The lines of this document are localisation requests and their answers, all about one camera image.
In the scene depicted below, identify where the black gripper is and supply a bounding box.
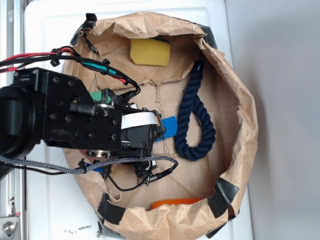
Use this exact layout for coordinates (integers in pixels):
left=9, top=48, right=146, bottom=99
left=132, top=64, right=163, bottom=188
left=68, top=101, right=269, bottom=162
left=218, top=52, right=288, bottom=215
left=13, top=67, right=167, bottom=186

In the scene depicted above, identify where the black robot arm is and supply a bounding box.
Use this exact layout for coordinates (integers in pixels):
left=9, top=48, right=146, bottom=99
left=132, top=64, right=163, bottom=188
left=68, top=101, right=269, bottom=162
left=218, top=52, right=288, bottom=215
left=0, top=67, right=166, bottom=178

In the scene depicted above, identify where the green sponge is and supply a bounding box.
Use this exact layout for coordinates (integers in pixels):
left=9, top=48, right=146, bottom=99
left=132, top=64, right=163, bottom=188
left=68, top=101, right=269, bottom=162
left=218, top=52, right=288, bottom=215
left=89, top=91, right=112, bottom=104

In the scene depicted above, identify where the yellow sponge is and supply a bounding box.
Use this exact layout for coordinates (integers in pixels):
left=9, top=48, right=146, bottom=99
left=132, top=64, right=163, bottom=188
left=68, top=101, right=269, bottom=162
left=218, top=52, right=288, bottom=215
left=130, top=38, right=171, bottom=67

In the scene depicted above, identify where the orange sponge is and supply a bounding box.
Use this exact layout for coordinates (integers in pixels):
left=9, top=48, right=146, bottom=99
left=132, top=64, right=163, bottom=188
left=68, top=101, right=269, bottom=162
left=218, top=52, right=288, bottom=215
left=150, top=198, right=202, bottom=210

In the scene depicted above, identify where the black tape strip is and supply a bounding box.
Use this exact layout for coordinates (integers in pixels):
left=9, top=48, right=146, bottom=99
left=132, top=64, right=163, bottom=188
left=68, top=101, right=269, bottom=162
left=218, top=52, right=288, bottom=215
left=97, top=193, right=126, bottom=225
left=70, top=13, right=98, bottom=49
left=208, top=177, right=239, bottom=219
left=205, top=215, right=236, bottom=239

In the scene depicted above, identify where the brown paper bag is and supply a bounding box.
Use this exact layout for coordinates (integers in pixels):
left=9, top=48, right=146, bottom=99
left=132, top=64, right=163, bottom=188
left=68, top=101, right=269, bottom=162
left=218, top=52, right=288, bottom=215
left=73, top=11, right=259, bottom=240

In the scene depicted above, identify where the grey braided cable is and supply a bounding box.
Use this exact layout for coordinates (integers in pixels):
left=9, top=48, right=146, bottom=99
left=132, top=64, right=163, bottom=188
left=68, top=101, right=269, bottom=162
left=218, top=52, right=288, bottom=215
left=0, top=153, right=179, bottom=176

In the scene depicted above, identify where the red black wire bundle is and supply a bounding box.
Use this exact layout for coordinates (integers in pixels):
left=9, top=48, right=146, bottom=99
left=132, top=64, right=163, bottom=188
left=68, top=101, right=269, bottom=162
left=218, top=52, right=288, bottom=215
left=0, top=45, right=141, bottom=101

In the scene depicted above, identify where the aluminium frame rail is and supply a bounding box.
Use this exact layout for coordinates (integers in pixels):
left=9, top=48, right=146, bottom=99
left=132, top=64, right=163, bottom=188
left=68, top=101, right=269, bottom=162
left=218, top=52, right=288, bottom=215
left=0, top=0, right=28, bottom=240

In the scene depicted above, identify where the dark navy rope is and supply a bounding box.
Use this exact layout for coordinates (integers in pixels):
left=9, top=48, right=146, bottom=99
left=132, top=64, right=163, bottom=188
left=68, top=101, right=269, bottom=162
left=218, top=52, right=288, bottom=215
left=174, top=59, right=217, bottom=162

